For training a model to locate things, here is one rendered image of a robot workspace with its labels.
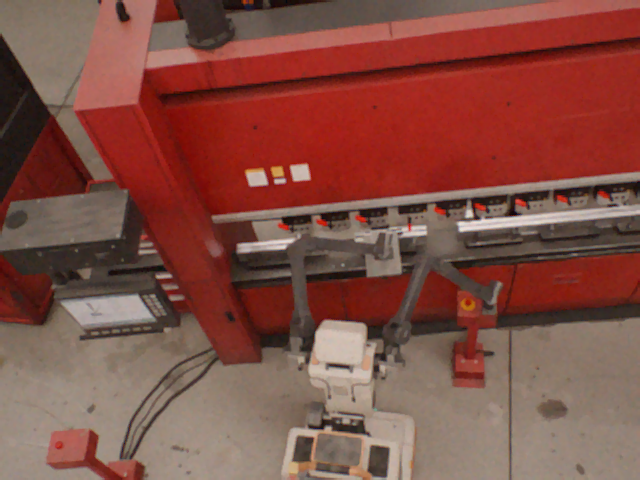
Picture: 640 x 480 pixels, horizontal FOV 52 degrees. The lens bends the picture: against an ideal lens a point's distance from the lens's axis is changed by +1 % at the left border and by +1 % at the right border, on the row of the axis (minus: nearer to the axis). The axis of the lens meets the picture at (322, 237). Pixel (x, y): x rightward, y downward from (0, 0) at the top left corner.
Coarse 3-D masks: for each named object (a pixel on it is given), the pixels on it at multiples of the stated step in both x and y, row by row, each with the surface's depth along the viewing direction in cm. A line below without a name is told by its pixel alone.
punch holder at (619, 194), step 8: (600, 184) 322; (608, 184) 319; (616, 184) 319; (624, 184) 320; (632, 184) 320; (592, 192) 335; (608, 192) 324; (616, 192) 324; (624, 192) 325; (600, 200) 329; (608, 200) 329; (616, 200) 329; (624, 200) 329
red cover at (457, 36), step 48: (576, 0) 242; (624, 0) 238; (192, 48) 253; (240, 48) 250; (288, 48) 246; (336, 48) 245; (384, 48) 246; (432, 48) 247; (480, 48) 248; (528, 48) 248
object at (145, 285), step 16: (80, 288) 280; (96, 288) 279; (112, 288) 278; (128, 288) 277; (144, 288) 276; (160, 288) 282; (144, 304) 286; (160, 304) 286; (160, 320) 298; (176, 320) 300
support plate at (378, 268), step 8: (392, 232) 350; (368, 240) 349; (392, 240) 347; (368, 256) 343; (368, 264) 340; (376, 264) 340; (384, 264) 339; (392, 264) 338; (400, 264) 338; (368, 272) 337; (376, 272) 337; (384, 272) 336; (392, 272) 336; (400, 272) 335
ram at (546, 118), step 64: (448, 64) 264; (512, 64) 260; (576, 64) 258; (192, 128) 279; (256, 128) 280; (320, 128) 281; (384, 128) 283; (448, 128) 284; (512, 128) 285; (576, 128) 287; (256, 192) 315; (320, 192) 317; (384, 192) 318; (512, 192) 322
